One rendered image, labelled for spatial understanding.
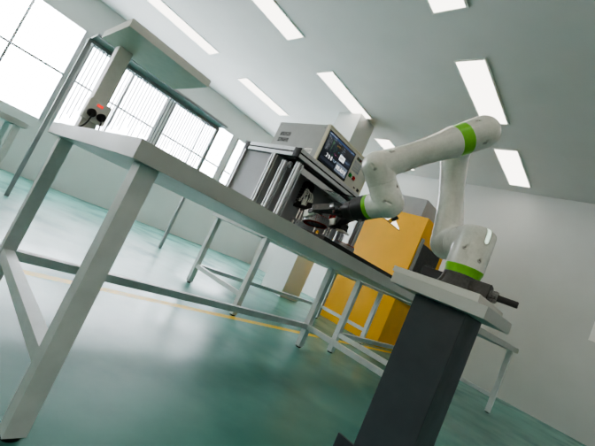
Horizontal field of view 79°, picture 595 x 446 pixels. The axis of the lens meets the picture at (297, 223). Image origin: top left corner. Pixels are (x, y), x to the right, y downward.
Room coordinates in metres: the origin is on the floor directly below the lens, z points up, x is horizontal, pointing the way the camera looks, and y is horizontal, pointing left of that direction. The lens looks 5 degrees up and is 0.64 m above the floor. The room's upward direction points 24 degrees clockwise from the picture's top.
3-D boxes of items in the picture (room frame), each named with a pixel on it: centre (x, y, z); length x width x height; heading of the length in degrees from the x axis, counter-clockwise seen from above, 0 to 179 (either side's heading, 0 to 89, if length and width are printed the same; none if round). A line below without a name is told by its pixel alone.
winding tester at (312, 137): (2.01, 0.03, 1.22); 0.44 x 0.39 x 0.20; 136
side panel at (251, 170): (1.82, 0.33, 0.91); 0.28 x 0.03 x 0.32; 46
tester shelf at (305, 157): (2.00, 0.04, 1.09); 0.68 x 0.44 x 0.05; 136
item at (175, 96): (4.44, 2.24, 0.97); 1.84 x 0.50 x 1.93; 136
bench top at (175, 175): (1.94, -0.01, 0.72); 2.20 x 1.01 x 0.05; 136
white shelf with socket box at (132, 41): (1.53, 0.86, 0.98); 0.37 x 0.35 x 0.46; 136
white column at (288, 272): (6.07, -0.20, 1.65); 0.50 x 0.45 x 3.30; 46
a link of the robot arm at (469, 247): (1.27, -0.60, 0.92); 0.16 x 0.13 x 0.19; 7
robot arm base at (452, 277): (1.22, -0.65, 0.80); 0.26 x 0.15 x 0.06; 53
